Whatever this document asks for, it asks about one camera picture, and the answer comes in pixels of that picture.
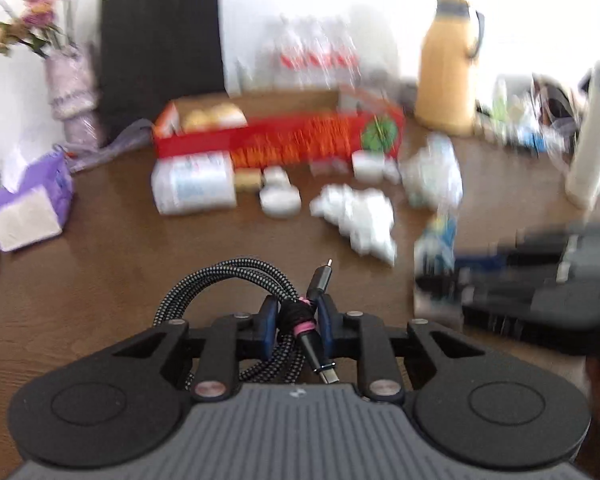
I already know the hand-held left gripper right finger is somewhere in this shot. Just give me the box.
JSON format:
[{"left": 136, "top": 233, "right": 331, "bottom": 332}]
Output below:
[{"left": 317, "top": 294, "right": 486, "bottom": 403}]

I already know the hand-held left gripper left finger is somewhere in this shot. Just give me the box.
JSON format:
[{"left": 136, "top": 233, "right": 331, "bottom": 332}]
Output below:
[{"left": 111, "top": 295, "right": 281, "bottom": 403}]

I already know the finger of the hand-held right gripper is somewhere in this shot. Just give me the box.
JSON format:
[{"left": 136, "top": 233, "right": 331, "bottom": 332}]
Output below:
[
  {"left": 452, "top": 232, "right": 571, "bottom": 275},
  {"left": 414, "top": 271, "right": 487, "bottom": 307}
]

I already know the small blue-yellow packet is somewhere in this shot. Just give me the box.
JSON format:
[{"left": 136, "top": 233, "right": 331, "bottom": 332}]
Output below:
[{"left": 415, "top": 212, "right": 459, "bottom": 278}]

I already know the braided black-white charging cable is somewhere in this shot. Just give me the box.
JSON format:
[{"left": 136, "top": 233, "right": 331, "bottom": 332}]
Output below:
[{"left": 152, "top": 258, "right": 341, "bottom": 386}]

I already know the white tissue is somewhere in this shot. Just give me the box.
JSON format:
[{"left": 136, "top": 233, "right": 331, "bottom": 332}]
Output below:
[{"left": 309, "top": 183, "right": 399, "bottom": 266}]

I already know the white round case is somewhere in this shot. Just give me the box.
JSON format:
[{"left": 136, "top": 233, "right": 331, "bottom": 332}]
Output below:
[{"left": 259, "top": 166, "right": 302, "bottom": 219}]

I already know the red cardboard box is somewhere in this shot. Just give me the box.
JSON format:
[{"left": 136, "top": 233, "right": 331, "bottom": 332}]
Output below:
[{"left": 152, "top": 87, "right": 407, "bottom": 168}]

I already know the crumpled clear plastic bag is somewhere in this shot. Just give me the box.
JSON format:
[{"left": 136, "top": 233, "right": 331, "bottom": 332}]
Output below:
[{"left": 399, "top": 132, "right": 464, "bottom": 209}]

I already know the tall white bottle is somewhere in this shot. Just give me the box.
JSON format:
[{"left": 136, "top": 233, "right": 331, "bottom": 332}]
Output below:
[{"left": 565, "top": 61, "right": 600, "bottom": 209}]

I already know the small white box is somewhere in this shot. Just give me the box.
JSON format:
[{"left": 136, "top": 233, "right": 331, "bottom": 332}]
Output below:
[{"left": 352, "top": 152, "right": 402, "bottom": 184}]

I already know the pile of assorted small things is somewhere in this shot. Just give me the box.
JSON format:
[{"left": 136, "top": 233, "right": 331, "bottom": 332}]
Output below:
[{"left": 480, "top": 74, "right": 588, "bottom": 161}]

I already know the white tissue packet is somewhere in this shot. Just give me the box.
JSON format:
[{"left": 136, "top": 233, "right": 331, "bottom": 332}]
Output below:
[{"left": 151, "top": 152, "right": 239, "bottom": 216}]

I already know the yellow thermos jug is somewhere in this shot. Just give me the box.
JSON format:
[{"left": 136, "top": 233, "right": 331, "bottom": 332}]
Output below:
[{"left": 413, "top": 0, "right": 487, "bottom": 136}]

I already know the yellow snack packet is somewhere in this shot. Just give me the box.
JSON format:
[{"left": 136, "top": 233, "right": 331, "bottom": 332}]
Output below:
[{"left": 180, "top": 102, "right": 249, "bottom": 134}]

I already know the purple plastic bag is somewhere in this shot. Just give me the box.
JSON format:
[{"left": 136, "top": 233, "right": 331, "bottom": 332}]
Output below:
[{"left": 66, "top": 119, "right": 157, "bottom": 172}]

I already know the purple tissue box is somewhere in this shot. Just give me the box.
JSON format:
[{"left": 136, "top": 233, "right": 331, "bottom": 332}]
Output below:
[{"left": 0, "top": 152, "right": 76, "bottom": 254}]

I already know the pack of water bottles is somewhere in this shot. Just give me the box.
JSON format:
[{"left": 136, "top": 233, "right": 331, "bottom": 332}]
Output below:
[{"left": 256, "top": 11, "right": 362, "bottom": 92}]

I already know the black paper bag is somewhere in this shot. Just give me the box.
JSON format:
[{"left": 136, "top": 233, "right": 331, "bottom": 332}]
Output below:
[{"left": 98, "top": 0, "right": 227, "bottom": 134}]

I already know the purple wrapped vase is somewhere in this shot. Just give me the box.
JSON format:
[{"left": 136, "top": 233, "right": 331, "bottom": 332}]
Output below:
[{"left": 45, "top": 45, "right": 104, "bottom": 149}]

